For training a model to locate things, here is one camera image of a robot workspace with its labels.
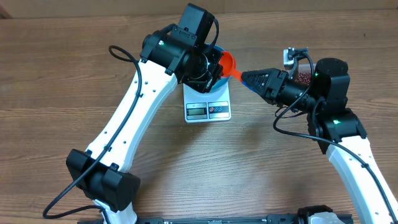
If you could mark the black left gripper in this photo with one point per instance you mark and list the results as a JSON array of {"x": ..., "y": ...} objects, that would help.
[{"x": 206, "y": 85}]

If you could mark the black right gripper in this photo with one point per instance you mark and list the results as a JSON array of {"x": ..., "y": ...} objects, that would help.
[{"x": 275, "y": 81}]

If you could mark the red measuring scoop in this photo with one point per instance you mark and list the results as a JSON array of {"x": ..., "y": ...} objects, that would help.
[{"x": 228, "y": 62}]

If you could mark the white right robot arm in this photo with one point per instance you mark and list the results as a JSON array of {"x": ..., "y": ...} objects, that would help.
[{"x": 337, "y": 130}]

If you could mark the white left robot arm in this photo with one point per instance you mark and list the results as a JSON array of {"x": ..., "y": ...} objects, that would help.
[{"x": 176, "y": 54}]

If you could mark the blue plastic bowl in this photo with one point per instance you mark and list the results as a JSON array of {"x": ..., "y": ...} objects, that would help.
[{"x": 221, "y": 81}]

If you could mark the white digital kitchen scale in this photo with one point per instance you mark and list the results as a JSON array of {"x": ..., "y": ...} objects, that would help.
[{"x": 201, "y": 108}]

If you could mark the red adzuki beans in container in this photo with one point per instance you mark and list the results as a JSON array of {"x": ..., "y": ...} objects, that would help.
[{"x": 303, "y": 78}]

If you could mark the clear plastic bean container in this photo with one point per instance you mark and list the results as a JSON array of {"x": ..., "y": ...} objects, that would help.
[{"x": 293, "y": 71}]

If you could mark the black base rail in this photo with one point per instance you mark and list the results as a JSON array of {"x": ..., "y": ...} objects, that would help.
[{"x": 312, "y": 214}]

